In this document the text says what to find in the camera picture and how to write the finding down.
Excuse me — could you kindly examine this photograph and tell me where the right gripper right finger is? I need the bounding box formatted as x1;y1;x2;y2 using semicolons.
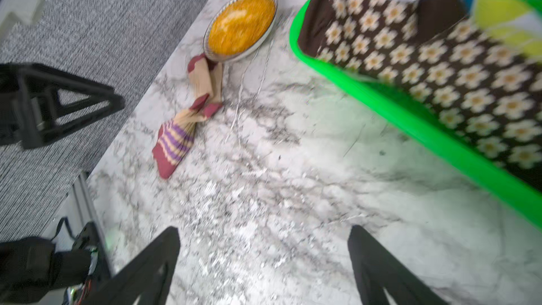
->
347;225;446;304

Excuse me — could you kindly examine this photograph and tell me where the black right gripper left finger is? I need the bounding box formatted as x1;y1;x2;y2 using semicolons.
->
83;227;180;305

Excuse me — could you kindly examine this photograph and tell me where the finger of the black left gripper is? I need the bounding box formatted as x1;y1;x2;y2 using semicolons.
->
1;63;125;150

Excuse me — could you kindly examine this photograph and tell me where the pink tan striped sock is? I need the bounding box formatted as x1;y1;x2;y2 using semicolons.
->
152;54;224;179

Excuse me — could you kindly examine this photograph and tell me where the dark floral sock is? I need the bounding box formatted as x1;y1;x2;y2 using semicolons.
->
298;0;541;189

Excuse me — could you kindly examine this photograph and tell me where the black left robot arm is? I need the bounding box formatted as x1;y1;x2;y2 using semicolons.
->
1;63;125;304

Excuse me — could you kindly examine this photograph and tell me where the green plastic basket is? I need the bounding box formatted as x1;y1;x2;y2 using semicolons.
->
291;0;541;225

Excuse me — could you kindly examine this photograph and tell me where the patterned bowl with orange food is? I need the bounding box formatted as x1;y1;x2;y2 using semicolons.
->
203;0;278;63

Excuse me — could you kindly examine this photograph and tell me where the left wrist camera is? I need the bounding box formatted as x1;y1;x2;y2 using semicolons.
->
1;0;45;42

